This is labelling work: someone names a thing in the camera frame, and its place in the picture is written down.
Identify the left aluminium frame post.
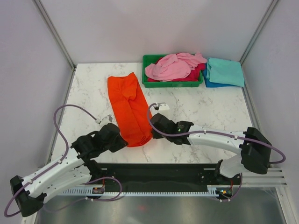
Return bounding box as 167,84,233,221
32,0,77,70

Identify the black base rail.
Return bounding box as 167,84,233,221
91,163,241,192

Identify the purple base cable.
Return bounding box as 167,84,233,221
211,174,243,203
44,178,123,213

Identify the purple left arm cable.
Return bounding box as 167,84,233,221
4,104,99,217

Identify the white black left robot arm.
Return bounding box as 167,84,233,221
10,123,128,217

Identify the orange t shirt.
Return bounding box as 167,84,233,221
107,72,152,147

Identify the right aluminium frame post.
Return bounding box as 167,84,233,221
239,0,280,67

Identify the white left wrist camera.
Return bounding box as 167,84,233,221
95,114,113,125

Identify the blue folded t shirt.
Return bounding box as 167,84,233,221
202,63,236,88

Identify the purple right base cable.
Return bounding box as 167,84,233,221
211,174,243,203

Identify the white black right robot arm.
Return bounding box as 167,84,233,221
150,113,271,184

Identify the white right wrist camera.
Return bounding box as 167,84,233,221
153,102,170,111

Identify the white slotted cable duct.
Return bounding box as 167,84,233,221
58,185,232,197

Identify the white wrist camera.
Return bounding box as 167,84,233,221
153,102,170,111
95,114,113,125

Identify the teal folded t shirt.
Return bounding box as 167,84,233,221
206,57,245,87

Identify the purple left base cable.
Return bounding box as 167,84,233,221
44,178,123,213

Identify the aluminium frame post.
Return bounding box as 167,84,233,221
239,0,280,67
32,0,77,70

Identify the green plastic bin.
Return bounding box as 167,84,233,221
142,53,206,88

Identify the pink t shirt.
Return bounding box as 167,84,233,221
145,53,207,82

